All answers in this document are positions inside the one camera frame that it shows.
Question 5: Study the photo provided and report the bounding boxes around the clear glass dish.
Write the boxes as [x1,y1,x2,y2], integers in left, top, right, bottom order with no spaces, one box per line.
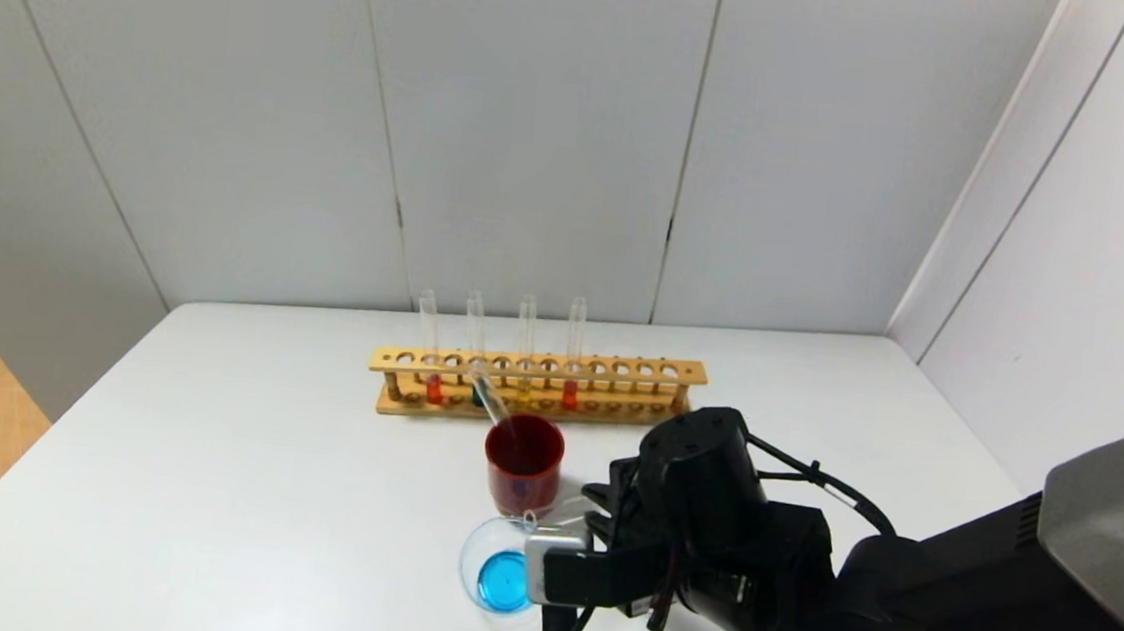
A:
[453,511,569,631]

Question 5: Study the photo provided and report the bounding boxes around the wooden test tube rack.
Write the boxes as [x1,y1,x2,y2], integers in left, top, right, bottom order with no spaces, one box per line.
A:
[365,335,710,441]

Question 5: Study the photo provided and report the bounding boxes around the glass test tube red pigment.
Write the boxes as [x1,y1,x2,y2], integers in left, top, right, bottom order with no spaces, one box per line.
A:
[411,288,453,407]
[560,294,592,414]

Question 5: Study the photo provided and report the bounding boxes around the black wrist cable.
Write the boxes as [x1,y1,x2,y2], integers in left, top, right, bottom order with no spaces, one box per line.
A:
[741,433,906,540]

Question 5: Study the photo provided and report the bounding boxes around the glass test tube blue pigment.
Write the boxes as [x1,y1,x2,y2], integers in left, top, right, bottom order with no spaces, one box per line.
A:
[463,357,535,454]
[460,288,499,409]

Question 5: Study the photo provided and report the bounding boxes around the red plastic cup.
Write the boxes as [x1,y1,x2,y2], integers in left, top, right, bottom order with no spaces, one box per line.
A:
[479,410,569,524]

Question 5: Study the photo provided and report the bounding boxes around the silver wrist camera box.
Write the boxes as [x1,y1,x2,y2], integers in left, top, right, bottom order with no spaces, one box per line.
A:
[519,521,598,612]

